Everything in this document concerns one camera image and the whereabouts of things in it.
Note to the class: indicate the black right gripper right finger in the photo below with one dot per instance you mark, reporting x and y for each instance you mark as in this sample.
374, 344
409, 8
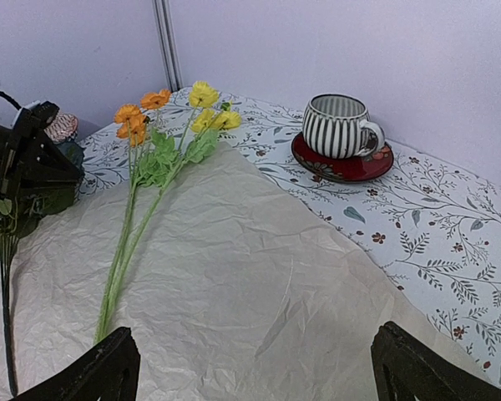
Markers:
406, 369

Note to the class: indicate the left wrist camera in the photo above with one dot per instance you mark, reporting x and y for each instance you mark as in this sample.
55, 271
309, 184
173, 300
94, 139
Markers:
44, 112

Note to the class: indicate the yellow poppy stem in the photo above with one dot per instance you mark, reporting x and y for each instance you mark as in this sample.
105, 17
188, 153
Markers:
164, 157

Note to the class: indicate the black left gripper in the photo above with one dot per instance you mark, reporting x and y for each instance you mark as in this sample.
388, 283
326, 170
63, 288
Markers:
30, 163

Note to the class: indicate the orange poppy stem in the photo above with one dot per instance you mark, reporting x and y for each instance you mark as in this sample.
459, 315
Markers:
133, 122

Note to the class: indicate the cream wrapping paper sheet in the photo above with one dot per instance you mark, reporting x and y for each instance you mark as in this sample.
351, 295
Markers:
236, 291

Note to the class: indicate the dark red saucer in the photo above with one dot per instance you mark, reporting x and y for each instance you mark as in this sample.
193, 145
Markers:
351, 170

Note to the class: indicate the striped cup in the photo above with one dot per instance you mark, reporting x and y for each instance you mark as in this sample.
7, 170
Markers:
339, 127

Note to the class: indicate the left aluminium frame post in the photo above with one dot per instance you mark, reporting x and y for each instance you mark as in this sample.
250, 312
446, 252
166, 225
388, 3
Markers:
167, 44

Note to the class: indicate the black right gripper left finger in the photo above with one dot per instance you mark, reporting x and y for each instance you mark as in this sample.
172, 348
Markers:
108, 371

